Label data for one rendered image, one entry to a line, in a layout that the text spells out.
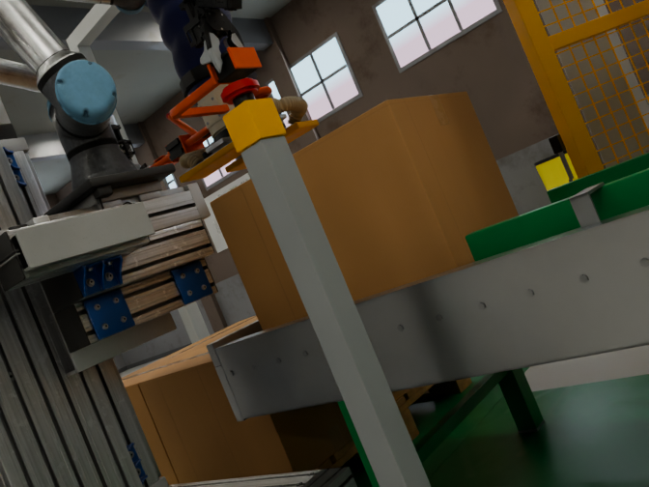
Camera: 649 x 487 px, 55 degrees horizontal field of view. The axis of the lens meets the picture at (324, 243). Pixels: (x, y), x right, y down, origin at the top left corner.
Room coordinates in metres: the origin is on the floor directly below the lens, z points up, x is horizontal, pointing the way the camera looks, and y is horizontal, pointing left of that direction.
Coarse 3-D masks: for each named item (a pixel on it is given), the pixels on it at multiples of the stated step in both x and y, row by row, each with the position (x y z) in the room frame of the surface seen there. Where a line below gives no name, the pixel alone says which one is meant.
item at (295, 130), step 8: (312, 120) 1.81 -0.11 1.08; (288, 128) 1.77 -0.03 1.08; (296, 128) 1.75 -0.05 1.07; (304, 128) 1.78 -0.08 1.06; (312, 128) 1.83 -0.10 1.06; (288, 136) 1.80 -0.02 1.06; (296, 136) 1.86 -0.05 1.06; (240, 160) 1.91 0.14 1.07; (232, 168) 1.95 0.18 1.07; (240, 168) 1.99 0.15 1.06
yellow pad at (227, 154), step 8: (232, 144) 1.66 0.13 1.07; (216, 152) 1.70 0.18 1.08; (224, 152) 1.68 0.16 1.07; (232, 152) 1.69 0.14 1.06; (208, 160) 1.73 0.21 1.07; (216, 160) 1.72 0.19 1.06; (224, 160) 1.76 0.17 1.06; (192, 168) 1.77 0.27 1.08; (200, 168) 1.75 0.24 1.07; (208, 168) 1.77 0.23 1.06; (216, 168) 1.82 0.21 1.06; (184, 176) 1.80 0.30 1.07; (192, 176) 1.79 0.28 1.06; (200, 176) 1.83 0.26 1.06
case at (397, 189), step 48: (432, 96) 1.40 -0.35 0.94; (336, 144) 1.34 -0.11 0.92; (384, 144) 1.27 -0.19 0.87; (432, 144) 1.33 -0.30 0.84; (480, 144) 1.51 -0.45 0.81; (240, 192) 1.54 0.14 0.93; (336, 192) 1.37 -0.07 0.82; (384, 192) 1.30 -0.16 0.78; (432, 192) 1.26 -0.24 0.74; (480, 192) 1.43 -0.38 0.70; (240, 240) 1.58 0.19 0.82; (336, 240) 1.41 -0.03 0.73; (384, 240) 1.33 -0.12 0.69; (432, 240) 1.26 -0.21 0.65; (288, 288) 1.53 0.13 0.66; (384, 288) 1.36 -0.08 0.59
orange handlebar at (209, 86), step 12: (204, 84) 1.49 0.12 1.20; (192, 96) 1.52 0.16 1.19; (204, 96) 1.52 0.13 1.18; (264, 96) 1.75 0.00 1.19; (180, 108) 1.56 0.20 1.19; (192, 108) 1.64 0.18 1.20; (204, 108) 1.67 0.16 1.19; (216, 108) 1.70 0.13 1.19; (228, 108) 1.73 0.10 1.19; (204, 132) 1.87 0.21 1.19; (192, 144) 1.93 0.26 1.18; (168, 156) 1.99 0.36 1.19
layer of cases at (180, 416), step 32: (256, 320) 2.78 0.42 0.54; (192, 352) 2.47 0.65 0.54; (128, 384) 2.23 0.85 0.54; (160, 384) 2.03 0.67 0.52; (192, 384) 1.92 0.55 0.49; (160, 416) 2.08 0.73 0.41; (192, 416) 1.97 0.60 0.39; (224, 416) 1.86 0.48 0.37; (256, 416) 1.77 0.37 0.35; (288, 416) 1.77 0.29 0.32; (320, 416) 1.86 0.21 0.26; (160, 448) 2.14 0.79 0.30; (192, 448) 2.01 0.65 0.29; (224, 448) 1.90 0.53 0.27; (256, 448) 1.81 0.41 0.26; (288, 448) 1.74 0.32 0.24; (320, 448) 1.82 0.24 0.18; (192, 480) 2.06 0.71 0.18
